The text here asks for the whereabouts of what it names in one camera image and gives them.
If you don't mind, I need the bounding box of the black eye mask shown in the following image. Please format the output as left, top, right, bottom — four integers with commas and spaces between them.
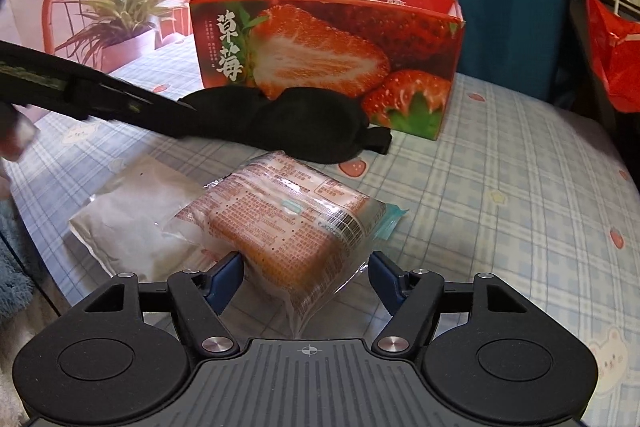
177, 85, 394, 166

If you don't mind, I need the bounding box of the white packet in clear wrap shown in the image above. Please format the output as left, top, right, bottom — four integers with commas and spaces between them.
67, 151, 222, 282

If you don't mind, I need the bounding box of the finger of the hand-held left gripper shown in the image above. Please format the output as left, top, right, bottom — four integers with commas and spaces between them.
100, 77, 199, 139

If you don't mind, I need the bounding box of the person's left hand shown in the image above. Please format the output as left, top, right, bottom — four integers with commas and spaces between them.
0, 102, 40, 160

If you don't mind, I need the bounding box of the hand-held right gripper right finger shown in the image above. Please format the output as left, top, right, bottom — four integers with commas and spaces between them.
367, 252, 531, 354

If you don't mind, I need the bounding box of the teal towel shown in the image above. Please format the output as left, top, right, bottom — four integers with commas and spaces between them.
0, 198, 44, 324

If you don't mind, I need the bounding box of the red strawberry print cardboard box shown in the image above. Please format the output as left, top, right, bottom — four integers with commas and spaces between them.
189, 0, 467, 142

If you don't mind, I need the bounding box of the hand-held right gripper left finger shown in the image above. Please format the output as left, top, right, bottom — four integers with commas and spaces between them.
82, 252, 245, 357

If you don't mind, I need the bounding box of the orange cake packet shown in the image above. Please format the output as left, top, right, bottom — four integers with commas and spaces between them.
174, 151, 412, 339

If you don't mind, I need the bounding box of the red plastic bag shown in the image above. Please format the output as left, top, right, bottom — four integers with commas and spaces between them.
584, 0, 640, 114

